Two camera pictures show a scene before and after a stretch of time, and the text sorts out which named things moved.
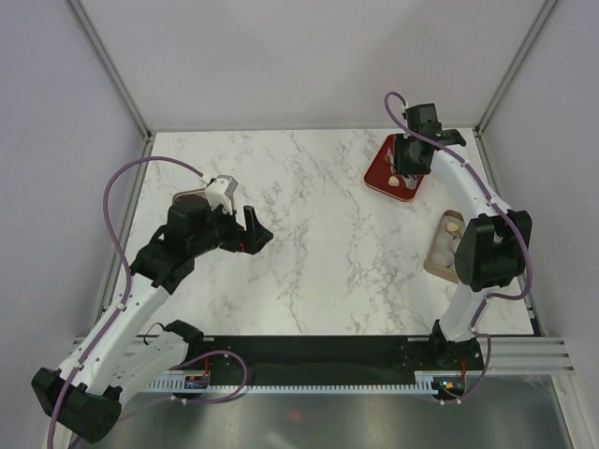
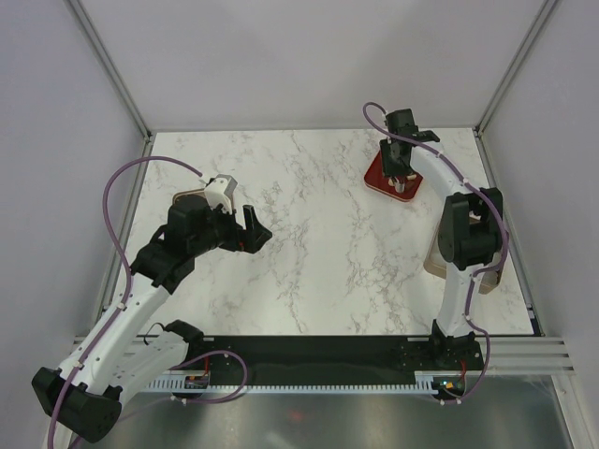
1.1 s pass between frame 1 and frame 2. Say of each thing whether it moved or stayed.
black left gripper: stayed
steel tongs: moved
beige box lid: stayed
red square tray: stayed
